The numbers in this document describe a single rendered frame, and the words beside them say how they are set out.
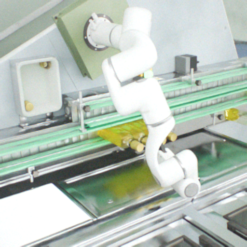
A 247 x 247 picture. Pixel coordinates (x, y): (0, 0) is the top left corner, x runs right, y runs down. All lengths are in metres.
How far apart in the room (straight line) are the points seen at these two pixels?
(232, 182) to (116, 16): 0.84
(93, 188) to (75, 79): 0.53
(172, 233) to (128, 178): 0.35
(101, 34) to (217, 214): 0.82
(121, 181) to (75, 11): 0.70
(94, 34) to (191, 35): 0.68
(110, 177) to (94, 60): 0.51
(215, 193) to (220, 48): 1.04
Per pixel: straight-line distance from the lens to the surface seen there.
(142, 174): 1.67
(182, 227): 1.42
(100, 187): 1.58
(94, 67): 1.78
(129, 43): 1.28
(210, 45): 2.33
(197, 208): 1.51
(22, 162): 1.64
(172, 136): 1.69
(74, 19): 1.70
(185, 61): 2.10
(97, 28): 1.70
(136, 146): 1.59
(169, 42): 2.12
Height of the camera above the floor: 2.35
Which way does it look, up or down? 52 degrees down
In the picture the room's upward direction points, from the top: 115 degrees clockwise
